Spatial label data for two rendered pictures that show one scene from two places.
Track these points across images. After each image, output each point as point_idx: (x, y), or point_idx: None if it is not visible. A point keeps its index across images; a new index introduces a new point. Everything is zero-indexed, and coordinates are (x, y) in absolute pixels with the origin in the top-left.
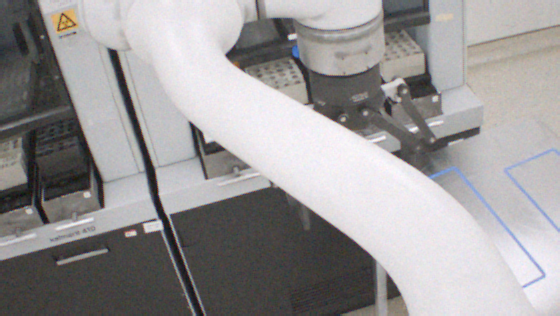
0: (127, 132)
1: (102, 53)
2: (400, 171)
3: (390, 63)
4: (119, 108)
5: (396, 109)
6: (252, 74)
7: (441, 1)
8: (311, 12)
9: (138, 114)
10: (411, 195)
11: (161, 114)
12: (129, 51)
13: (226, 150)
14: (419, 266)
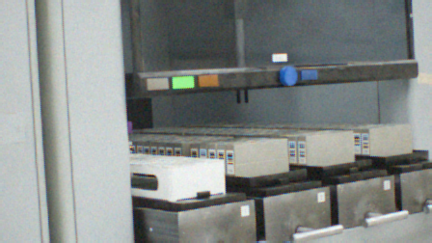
0: (40, 176)
1: (30, 9)
2: None
3: (377, 132)
4: (36, 122)
5: (405, 181)
6: (199, 143)
7: (421, 54)
8: None
9: (62, 145)
10: None
11: (96, 153)
12: (69, 18)
13: (211, 206)
14: None
